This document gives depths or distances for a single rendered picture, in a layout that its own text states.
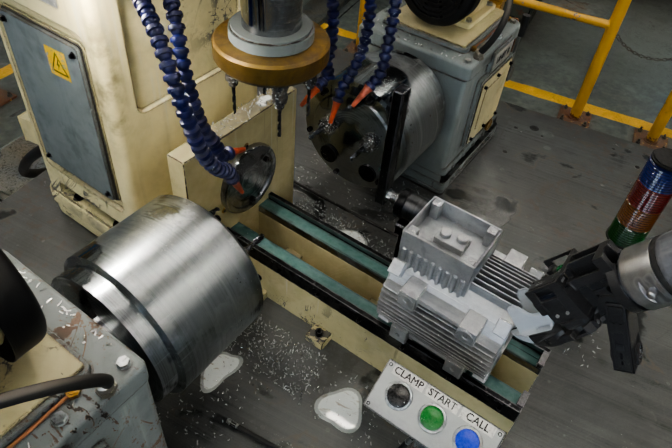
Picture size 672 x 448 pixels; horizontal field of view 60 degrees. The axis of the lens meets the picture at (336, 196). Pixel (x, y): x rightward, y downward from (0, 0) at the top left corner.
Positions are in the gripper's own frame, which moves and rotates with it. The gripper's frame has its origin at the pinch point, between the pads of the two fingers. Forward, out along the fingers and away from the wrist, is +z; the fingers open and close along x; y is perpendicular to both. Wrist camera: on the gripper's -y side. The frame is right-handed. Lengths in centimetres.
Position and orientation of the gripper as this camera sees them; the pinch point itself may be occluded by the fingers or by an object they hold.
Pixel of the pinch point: (522, 332)
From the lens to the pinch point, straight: 88.5
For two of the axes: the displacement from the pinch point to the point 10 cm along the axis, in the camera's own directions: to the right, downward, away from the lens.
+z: -4.7, 4.1, 7.8
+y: -6.7, -7.4, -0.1
